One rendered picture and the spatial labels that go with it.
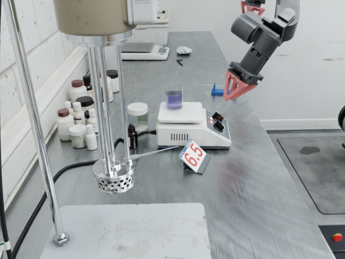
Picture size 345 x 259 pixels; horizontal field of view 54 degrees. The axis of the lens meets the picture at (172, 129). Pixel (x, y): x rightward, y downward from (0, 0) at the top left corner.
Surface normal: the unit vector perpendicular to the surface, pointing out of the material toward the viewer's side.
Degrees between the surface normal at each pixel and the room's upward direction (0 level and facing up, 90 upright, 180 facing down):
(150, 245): 0
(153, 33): 94
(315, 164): 0
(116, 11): 90
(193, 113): 0
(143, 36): 94
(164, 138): 90
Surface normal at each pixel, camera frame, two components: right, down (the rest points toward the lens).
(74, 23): -0.36, 0.44
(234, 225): -0.01, -0.88
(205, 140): -0.05, 0.47
